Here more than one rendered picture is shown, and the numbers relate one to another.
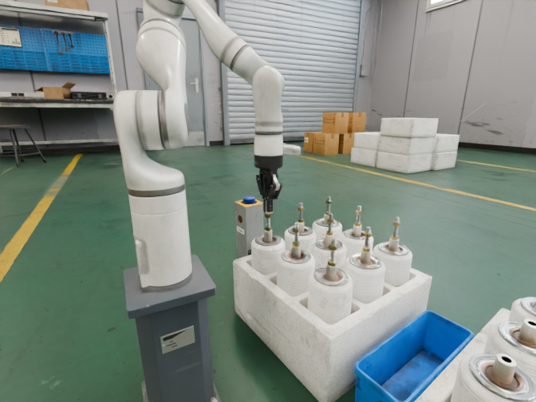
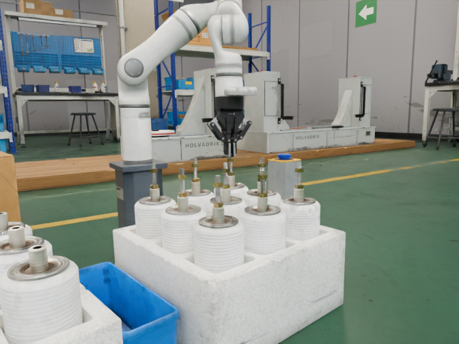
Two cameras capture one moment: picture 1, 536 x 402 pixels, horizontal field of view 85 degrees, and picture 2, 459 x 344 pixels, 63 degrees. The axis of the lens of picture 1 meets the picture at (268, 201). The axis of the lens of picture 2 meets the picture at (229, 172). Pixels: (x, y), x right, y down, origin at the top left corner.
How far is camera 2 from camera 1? 1.22 m
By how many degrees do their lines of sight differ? 82
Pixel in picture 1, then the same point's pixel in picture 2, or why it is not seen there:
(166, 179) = (121, 99)
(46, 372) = not seen: hidden behind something
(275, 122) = (217, 64)
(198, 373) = (124, 223)
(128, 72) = not seen: outside the picture
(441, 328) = (159, 333)
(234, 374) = not seen: hidden behind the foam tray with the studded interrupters
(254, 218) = (276, 176)
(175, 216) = (124, 121)
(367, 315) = (135, 241)
